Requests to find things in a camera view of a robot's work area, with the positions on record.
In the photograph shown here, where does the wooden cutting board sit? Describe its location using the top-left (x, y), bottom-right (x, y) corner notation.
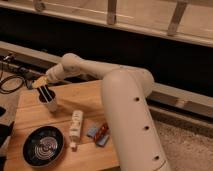
top-left (3, 79), bottom-right (120, 171)

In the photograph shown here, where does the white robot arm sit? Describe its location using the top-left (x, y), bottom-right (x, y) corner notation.
top-left (33, 53), bottom-right (171, 171)

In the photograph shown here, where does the black bowl with spiral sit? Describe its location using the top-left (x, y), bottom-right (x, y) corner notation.
top-left (22, 126), bottom-right (64, 167)

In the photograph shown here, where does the white tube bottle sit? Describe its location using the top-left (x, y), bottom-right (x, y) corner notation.
top-left (69, 110), bottom-right (83, 151)

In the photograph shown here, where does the black cable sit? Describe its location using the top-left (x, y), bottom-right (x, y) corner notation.
top-left (0, 53), bottom-right (34, 95)

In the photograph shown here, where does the white ceramic cup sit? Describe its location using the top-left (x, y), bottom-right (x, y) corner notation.
top-left (39, 90), bottom-right (58, 112)

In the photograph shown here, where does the black object at left edge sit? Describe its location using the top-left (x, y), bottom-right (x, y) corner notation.
top-left (0, 106), bottom-right (14, 171)

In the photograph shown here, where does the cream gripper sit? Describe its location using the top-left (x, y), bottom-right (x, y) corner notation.
top-left (32, 76), bottom-right (53, 103)

